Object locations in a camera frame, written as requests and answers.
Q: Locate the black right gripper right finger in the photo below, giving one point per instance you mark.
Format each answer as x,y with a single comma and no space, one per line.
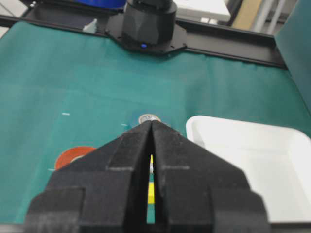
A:
198,192

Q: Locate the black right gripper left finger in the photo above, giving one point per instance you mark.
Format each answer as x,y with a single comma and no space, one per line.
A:
105,191

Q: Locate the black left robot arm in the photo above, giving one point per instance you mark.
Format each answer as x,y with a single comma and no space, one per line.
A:
148,26

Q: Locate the yellow tape roll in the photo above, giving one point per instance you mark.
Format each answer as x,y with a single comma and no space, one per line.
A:
151,192

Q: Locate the red tape roll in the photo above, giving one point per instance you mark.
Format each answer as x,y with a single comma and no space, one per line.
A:
71,155

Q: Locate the teal green tape roll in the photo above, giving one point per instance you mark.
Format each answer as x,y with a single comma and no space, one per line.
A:
141,118

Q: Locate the white plastic tray case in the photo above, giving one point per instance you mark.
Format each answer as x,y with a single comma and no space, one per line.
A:
276,161

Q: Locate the green table cloth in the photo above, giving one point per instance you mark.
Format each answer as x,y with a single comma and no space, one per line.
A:
59,90

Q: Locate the green backdrop cloth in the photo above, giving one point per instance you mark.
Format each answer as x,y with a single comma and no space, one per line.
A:
294,43

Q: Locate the black table edge rail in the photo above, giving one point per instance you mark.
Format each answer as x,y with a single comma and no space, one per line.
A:
211,40

